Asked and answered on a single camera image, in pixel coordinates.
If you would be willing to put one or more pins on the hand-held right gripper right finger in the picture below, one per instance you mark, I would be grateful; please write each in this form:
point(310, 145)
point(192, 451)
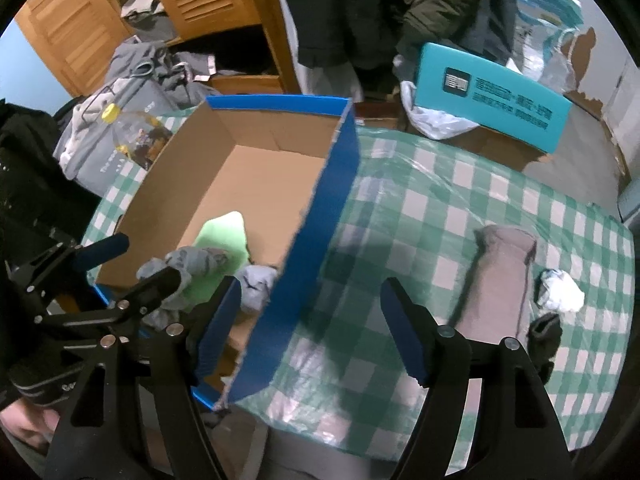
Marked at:
point(405, 330)

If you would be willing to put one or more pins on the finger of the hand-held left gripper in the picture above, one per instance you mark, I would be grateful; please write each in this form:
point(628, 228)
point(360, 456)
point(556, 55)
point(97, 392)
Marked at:
point(105, 251)
point(155, 285)

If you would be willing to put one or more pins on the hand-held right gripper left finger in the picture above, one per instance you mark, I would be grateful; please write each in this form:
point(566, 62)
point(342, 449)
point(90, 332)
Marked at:
point(220, 330)

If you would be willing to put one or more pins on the grey-blue sock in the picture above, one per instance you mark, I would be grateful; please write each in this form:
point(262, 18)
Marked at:
point(197, 260)

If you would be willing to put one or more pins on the white and black sock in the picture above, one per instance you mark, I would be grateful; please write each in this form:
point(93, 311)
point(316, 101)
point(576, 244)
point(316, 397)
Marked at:
point(255, 285)

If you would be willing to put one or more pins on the light green sock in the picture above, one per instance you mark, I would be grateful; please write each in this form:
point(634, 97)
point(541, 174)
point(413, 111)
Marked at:
point(225, 235)

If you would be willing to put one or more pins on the long grey-brown sock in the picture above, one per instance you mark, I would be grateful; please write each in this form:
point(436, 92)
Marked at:
point(500, 280)

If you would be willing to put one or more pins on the blue-edged cardboard box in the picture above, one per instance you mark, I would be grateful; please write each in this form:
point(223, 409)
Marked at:
point(260, 175)

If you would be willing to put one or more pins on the person's left hand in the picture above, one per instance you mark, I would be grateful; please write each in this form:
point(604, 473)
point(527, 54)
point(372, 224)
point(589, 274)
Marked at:
point(25, 422)

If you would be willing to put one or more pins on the black cloth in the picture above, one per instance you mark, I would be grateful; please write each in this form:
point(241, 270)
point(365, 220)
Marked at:
point(35, 180)

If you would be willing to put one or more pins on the yellow-capped plastic bottle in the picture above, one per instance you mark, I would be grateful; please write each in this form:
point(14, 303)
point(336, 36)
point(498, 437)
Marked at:
point(135, 135)

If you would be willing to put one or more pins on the green checked tablecloth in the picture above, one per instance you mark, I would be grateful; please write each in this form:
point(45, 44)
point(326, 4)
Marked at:
point(425, 210)

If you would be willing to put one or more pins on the balled white sock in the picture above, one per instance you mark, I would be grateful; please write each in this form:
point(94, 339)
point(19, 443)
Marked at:
point(560, 290)

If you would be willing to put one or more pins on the grey hoodie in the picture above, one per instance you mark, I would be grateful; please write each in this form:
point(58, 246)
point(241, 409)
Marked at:
point(130, 80)

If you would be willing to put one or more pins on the white plastic bag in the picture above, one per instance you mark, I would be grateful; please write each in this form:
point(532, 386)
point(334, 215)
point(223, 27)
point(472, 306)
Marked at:
point(435, 120)

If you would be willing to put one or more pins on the teal cardboard box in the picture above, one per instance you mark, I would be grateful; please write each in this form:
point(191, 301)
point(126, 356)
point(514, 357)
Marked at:
point(500, 100)

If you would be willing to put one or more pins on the light blue trash bin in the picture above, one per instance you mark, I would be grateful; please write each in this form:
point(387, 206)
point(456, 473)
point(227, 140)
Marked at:
point(631, 202)

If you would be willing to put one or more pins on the wooden wardrobe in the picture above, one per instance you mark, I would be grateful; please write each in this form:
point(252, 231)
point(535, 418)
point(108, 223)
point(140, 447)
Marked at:
point(270, 50)

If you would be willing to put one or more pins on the clear plastic bag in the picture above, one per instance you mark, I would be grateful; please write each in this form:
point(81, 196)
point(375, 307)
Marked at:
point(560, 75)

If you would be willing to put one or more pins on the white door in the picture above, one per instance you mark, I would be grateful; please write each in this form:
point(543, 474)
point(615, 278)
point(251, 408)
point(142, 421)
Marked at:
point(622, 105)

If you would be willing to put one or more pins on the hanging black jacket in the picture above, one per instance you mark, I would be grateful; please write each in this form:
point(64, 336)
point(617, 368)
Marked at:
point(340, 15)

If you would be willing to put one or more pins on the hanging dark navy coat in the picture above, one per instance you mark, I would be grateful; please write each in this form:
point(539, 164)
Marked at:
point(492, 20)

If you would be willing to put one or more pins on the hanging olive green jacket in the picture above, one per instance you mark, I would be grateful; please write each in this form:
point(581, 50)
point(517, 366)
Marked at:
point(440, 0)

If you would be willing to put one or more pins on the blue plastic bag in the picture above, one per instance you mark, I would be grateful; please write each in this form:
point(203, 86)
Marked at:
point(545, 15)

